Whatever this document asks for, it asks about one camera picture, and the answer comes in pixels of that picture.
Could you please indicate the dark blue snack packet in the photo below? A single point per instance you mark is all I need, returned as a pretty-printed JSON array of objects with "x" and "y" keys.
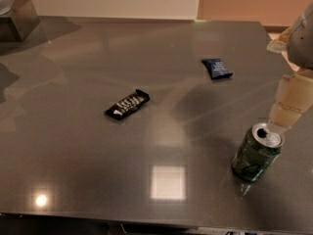
[{"x": 216, "y": 68}]

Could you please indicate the green soda can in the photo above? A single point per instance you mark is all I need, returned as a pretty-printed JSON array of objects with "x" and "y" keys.
[{"x": 259, "y": 149}]

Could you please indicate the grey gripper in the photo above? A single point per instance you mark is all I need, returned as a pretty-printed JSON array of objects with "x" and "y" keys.
[{"x": 301, "y": 46}]

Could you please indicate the black rxbar chocolate bar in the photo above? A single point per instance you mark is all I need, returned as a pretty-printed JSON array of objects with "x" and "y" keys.
[{"x": 128, "y": 105}]

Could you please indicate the dark box on table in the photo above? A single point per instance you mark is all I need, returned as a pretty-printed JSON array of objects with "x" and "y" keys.
[{"x": 19, "y": 22}]

